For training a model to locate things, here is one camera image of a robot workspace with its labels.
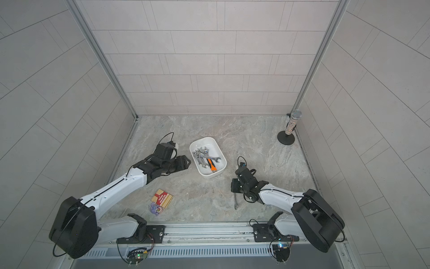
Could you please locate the large silver combination wrench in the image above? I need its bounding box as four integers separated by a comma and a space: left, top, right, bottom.
198, 148, 211, 159

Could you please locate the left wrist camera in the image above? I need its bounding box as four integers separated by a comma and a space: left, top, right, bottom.
154, 141, 176, 160

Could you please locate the orange handled adjustable wrench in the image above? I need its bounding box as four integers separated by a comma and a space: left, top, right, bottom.
205, 156, 221, 173

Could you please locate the glitter tube on black stand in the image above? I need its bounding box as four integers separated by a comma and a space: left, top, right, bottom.
277, 109, 302, 146

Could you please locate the small purple round item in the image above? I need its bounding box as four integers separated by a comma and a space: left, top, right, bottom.
150, 202, 163, 216

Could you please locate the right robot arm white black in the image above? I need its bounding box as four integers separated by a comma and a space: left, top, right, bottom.
231, 178, 345, 253

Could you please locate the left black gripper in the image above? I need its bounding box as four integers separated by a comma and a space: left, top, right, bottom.
161, 155, 194, 174

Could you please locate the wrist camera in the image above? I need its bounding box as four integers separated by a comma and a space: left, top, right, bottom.
235, 162, 256, 181
154, 141, 176, 160

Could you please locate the white plastic storage box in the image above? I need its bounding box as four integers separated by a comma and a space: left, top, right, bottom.
189, 137, 227, 179

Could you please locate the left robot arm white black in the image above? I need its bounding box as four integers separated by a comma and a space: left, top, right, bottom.
49, 155, 191, 258

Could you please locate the long silver open-end wrench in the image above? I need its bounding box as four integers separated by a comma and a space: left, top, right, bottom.
233, 193, 239, 210

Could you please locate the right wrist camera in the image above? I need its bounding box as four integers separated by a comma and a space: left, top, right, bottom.
235, 162, 256, 181

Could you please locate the red striped card box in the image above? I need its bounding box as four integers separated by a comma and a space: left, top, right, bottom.
151, 189, 174, 208

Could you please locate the left circuit board with cables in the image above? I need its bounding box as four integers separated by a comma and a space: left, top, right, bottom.
126, 247, 149, 267

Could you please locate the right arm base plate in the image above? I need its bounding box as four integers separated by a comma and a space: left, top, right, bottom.
252, 223, 300, 243

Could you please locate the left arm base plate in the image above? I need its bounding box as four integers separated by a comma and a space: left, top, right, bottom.
116, 225, 166, 244

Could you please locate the right circuit board with cables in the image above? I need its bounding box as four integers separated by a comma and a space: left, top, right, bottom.
269, 244, 291, 263

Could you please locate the aluminium rail frame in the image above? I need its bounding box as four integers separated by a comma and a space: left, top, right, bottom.
67, 220, 348, 249

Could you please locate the circuit board with cables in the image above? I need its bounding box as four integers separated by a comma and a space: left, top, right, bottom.
126, 247, 149, 267
269, 244, 291, 263

